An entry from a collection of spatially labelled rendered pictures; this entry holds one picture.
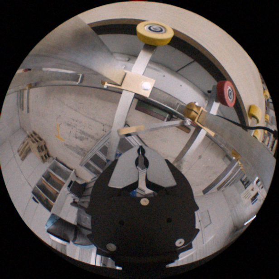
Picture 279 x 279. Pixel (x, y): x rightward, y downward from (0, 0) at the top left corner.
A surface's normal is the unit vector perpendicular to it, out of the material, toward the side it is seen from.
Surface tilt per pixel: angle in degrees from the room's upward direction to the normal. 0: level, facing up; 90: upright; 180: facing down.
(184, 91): 0
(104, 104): 0
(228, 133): 90
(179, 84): 0
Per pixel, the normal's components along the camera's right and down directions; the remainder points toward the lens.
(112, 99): -0.04, 0.49
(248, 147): -0.94, -0.32
